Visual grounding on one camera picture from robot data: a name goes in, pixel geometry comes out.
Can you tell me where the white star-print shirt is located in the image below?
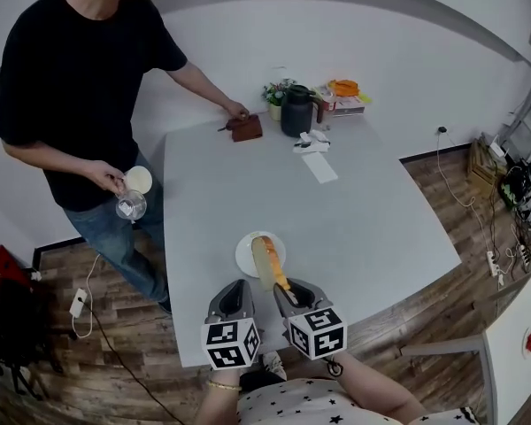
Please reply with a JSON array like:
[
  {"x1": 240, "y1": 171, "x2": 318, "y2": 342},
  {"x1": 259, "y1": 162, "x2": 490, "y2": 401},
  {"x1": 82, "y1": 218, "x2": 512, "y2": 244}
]
[{"x1": 235, "y1": 377, "x2": 480, "y2": 425}]

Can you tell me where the wooden crate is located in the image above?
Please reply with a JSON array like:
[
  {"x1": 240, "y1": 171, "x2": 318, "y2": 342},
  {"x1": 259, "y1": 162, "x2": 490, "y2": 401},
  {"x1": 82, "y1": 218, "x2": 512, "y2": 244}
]
[{"x1": 466, "y1": 136, "x2": 509, "y2": 190}]

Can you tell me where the person's shoe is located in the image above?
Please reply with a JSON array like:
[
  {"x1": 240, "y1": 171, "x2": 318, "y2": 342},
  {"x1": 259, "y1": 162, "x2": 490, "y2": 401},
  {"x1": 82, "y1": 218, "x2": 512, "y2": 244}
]
[{"x1": 260, "y1": 351, "x2": 289, "y2": 382}]

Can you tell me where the person's right forearm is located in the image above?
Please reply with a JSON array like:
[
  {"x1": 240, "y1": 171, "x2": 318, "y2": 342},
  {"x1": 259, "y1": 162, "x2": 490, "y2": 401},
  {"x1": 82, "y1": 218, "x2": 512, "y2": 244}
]
[{"x1": 330, "y1": 351, "x2": 428, "y2": 425}]

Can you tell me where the brown leather pouch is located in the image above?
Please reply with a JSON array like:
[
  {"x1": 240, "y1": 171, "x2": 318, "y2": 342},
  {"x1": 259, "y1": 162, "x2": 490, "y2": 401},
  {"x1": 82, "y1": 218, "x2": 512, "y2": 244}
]
[{"x1": 218, "y1": 113, "x2": 265, "y2": 144}]

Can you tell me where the gold bracelet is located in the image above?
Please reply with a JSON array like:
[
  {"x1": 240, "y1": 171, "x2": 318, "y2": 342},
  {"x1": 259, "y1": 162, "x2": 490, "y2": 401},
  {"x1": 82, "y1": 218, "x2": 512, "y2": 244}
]
[{"x1": 204, "y1": 379, "x2": 243, "y2": 392}]

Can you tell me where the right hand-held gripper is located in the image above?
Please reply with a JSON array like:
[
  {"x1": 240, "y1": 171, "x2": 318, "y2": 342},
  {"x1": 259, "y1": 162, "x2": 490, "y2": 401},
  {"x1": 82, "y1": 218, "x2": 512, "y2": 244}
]
[{"x1": 272, "y1": 277, "x2": 349, "y2": 362}]

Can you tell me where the white router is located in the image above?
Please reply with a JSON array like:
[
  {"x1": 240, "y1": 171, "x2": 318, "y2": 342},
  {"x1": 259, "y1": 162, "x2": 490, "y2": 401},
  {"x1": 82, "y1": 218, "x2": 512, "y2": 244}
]
[{"x1": 488, "y1": 134, "x2": 509, "y2": 159}]

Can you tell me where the white paper slip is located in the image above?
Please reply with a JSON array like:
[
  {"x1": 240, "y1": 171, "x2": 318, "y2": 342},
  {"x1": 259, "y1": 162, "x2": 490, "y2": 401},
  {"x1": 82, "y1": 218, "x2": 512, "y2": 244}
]
[{"x1": 301, "y1": 151, "x2": 340, "y2": 184}]

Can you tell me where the white round plate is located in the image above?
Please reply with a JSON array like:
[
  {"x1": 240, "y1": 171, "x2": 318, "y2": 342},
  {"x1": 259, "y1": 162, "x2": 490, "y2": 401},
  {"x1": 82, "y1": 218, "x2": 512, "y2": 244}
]
[{"x1": 235, "y1": 231, "x2": 288, "y2": 279}]

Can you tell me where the small potted plant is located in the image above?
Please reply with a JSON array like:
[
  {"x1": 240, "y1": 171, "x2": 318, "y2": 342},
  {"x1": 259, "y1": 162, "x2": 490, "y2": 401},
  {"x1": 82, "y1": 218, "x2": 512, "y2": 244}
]
[{"x1": 261, "y1": 78, "x2": 298, "y2": 122}]

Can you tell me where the slice of bread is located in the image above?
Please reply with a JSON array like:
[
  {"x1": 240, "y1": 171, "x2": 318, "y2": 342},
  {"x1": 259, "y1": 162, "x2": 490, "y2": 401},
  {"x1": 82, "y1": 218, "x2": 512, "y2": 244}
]
[{"x1": 250, "y1": 235, "x2": 291, "y2": 293}]

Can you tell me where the orange plastic item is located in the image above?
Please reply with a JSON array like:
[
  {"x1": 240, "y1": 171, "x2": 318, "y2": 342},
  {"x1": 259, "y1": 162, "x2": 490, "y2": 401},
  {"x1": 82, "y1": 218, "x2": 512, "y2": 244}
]
[{"x1": 327, "y1": 78, "x2": 361, "y2": 98}]

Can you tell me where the black stand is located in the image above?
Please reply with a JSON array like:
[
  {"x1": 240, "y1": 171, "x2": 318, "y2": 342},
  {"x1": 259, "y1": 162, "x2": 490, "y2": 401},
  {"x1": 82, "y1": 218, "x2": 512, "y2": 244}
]
[{"x1": 0, "y1": 276, "x2": 66, "y2": 400}]

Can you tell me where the red box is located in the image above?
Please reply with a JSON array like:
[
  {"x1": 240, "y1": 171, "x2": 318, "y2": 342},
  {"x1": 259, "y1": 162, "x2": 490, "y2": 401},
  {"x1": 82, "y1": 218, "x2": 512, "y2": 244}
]
[{"x1": 0, "y1": 244, "x2": 31, "y2": 290}]

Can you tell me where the black thermos jug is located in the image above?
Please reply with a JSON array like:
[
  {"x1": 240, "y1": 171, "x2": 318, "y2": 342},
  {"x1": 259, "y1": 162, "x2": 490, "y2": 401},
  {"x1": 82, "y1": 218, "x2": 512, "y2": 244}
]
[{"x1": 280, "y1": 84, "x2": 325, "y2": 139}]

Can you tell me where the white ceramic cup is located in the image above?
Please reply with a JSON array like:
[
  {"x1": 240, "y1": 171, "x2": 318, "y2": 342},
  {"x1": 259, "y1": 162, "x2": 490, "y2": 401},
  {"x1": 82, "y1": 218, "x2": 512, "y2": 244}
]
[{"x1": 123, "y1": 165, "x2": 154, "y2": 195}]

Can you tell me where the black hair tie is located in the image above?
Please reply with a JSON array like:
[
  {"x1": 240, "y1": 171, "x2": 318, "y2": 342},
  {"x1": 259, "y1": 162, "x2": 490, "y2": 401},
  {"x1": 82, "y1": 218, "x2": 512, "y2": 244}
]
[{"x1": 323, "y1": 355, "x2": 345, "y2": 378}]

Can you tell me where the white power adapter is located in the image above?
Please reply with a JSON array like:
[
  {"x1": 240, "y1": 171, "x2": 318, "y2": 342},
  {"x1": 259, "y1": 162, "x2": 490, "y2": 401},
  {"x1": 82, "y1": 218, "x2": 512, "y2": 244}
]
[{"x1": 68, "y1": 287, "x2": 90, "y2": 319}]

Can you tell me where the black floor cable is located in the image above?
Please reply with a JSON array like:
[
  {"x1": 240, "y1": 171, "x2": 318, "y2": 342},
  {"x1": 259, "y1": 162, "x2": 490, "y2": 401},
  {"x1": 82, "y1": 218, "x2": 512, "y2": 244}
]
[{"x1": 87, "y1": 302, "x2": 196, "y2": 416}]

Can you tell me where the white cable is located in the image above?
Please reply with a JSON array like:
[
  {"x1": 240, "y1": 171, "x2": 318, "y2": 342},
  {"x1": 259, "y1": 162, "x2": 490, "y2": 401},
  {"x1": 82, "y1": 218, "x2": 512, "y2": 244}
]
[{"x1": 436, "y1": 130, "x2": 502, "y2": 257}]

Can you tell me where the stack of books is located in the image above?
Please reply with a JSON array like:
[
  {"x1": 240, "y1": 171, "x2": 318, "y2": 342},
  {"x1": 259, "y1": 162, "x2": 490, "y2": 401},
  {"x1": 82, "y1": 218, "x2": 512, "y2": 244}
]
[{"x1": 314, "y1": 84, "x2": 373, "y2": 119}]

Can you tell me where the crumpled white paper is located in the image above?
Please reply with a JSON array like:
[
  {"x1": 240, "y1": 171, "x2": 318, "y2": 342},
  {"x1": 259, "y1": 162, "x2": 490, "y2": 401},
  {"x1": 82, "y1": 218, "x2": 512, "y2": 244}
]
[{"x1": 292, "y1": 129, "x2": 332, "y2": 155}]

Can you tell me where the person's left forearm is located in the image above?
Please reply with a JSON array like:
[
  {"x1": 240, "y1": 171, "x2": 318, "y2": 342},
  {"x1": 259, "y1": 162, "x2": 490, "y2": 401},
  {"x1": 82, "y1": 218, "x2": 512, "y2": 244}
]
[{"x1": 196, "y1": 367, "x2": 243, "y2": 425}]

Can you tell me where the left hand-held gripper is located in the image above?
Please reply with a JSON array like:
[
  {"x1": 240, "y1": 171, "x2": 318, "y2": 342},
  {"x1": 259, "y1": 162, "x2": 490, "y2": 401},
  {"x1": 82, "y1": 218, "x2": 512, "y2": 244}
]
[{"x1": 201, "y1": 280, "x2": 261, "y2": 370}]

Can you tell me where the clear glass cup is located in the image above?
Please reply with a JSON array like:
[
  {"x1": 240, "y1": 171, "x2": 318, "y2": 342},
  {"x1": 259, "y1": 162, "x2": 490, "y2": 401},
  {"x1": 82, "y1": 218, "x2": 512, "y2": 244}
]
[{"x1": 115, "y1": 188, "x2": 149, "y2": 222}]

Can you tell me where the white side table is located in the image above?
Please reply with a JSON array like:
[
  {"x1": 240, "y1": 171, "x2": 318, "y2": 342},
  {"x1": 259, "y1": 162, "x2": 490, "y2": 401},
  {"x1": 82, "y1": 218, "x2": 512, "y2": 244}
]
[{"x1": 399, "y1": 256, "x2": 531, "y2": 425}]

